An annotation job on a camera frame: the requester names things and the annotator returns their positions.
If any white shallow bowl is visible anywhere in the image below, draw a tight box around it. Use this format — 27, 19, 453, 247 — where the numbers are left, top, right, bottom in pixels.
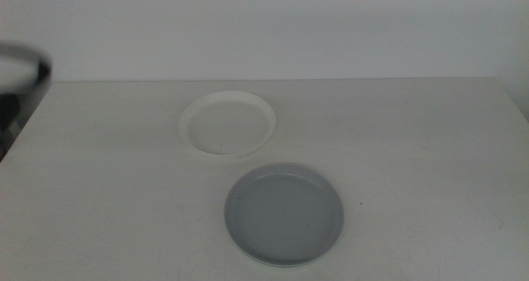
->
179, 89, 277, 159

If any grey shallow bowl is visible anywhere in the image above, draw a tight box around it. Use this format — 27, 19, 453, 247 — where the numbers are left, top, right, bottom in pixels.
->
223, 161, 345, 267

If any pale green shallow bowl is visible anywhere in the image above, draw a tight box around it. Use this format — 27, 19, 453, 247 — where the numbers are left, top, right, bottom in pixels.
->
231, 247, 341, 269

